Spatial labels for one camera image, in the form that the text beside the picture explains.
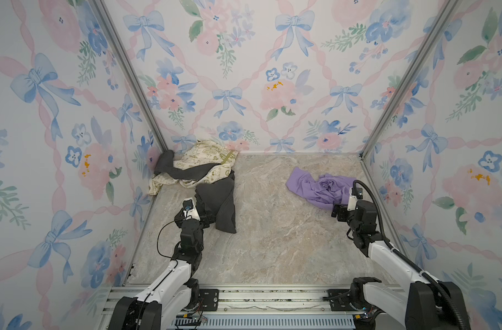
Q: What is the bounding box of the purple cloth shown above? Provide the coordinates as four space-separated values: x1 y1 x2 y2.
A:
286 167 355 210

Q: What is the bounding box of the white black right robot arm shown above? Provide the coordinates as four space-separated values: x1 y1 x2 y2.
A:
327 200 470 329

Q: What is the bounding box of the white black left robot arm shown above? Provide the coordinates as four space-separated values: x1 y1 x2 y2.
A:
107 199 211 329

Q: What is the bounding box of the dark grey cloth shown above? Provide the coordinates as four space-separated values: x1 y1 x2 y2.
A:
153 149 238 235

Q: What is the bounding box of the cream patterned cloth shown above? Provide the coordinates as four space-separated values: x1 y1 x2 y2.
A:
149 141 239 196

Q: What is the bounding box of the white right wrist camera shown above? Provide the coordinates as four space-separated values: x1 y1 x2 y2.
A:
347 187 364 211

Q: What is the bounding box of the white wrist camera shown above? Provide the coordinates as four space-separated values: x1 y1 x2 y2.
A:
182 198 201 221
347 187 364 211

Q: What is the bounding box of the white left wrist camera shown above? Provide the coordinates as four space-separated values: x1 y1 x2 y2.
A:
182 198 201 221

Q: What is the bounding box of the black corrugated cable conduit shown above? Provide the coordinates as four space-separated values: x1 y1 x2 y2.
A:
351 179 470 330

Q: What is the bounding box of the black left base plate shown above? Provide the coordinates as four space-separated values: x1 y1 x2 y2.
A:
193 289 220 312

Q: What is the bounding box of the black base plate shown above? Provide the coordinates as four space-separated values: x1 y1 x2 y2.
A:
322 289 360 312
193 289 220 312

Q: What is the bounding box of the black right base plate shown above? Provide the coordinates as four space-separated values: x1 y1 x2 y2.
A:
322 289 360 312

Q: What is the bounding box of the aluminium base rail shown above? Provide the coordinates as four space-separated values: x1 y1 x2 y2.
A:
96 285 406 329

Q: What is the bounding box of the aluminium corner post right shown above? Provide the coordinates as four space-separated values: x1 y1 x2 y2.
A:
360 0 461 161

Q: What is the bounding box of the aluminium corner post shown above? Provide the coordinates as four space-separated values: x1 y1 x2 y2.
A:
89 0 168 151
360 0 461 161

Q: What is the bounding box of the aluminium corner post left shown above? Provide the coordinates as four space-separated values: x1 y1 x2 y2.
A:
89 0 168 151

